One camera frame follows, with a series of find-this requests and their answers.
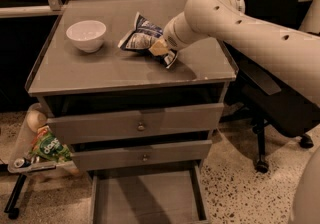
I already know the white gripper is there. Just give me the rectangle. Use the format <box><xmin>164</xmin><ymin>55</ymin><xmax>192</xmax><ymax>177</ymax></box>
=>
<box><xmin>149</xmin><ymin>12</ymin><xmax>204</xmax><ymax>56</ymax></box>

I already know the blue chip bag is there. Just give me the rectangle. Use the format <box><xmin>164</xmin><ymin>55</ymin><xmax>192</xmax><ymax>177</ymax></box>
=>
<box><xmin>118</xmin><ymin>12</ymin><xmax>178</xmax><ymax>69</ymax></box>

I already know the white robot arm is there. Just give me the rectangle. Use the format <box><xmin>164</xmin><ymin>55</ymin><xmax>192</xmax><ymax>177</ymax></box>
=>
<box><xmin>152</xmin><ymin>0</ymin><xmax>320</xmax><ymax>224</ymax></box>

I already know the grey drawer cabinet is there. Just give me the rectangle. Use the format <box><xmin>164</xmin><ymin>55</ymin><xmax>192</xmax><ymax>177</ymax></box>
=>
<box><xmin>25</xmin><ymin>0</ymin><xmax>240</xmax><ymax>224</ymax></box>

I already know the grey middle drawer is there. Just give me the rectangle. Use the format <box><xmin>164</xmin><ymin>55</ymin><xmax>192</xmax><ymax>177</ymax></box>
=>
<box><xmin>72</xmin><ymin>140</ymin><xmax>212</xmax><ymax>171</ymax></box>

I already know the grey drawer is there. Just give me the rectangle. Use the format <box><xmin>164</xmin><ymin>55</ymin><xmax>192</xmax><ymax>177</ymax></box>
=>
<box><xmin>89</xmin><ymin>161</ymin><xmax>211</xmax><ymax>224</ymax></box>
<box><xmin>48</xmin><ymin>103</ymin><xmax>224</xmax><ymax>144</ymax></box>
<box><xmin>72</xmin><ymin>140</ymin><xmax>212</xmax><ymax>171</ymax></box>

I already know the grey top drawer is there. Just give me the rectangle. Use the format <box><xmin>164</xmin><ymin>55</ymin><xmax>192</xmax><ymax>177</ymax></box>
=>
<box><xmin>48</xmin><ymin>103</ymin><xmax>224</xmax><ymax>144</ymax></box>

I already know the grey bottom drawer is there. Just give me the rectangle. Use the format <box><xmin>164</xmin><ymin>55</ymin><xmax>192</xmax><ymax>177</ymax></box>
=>
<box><xmin>89</xmin><ymin>161</ymin><xmax>211</xmax><ymax>224</ymax></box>

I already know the green chip bag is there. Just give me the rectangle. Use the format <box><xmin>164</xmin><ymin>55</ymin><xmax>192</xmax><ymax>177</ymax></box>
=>
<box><xmin>31</xmin><ymin>126</ymin><xmax>71</xmax><ymax>163</ymax></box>

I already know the white ceramic bowl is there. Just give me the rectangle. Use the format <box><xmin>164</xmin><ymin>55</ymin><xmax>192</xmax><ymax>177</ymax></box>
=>
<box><xmin>66</xmin><ymin>20</ymin><xmax>106</xmax><ymax>53</ymax></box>

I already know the black office chair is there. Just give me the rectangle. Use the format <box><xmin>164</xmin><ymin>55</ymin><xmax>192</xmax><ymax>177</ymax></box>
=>
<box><xmin>223</xmin><ymin>0</ymin><xmax>319</xmax><ymax>173</ymax></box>

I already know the paper towel roll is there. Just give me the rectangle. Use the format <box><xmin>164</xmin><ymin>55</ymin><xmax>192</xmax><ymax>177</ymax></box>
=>
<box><xmin>27</xmin><ymin>110</ymin><xmax>47</xmax><ymax>132</ymax></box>

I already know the clear side bin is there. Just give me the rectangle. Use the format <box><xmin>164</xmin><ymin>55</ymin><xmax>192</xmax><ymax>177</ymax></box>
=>
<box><xmin>7</xmin><ymin>102</ymin><xmax>78</xmax><ymax>174</ymax></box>

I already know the soda can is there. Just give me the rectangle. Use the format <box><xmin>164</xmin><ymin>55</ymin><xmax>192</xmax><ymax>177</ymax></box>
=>
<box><xmin>14</xmin><ymin>157</ymin><xmax>31</xmax><ymax>168</ymax></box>

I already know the black cart leg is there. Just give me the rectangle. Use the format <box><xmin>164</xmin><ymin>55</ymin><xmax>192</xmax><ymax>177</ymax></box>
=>
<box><xmin>4</xmin><ymin>174</ymin><xmax>26</xmax><ymax>220</ymax></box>

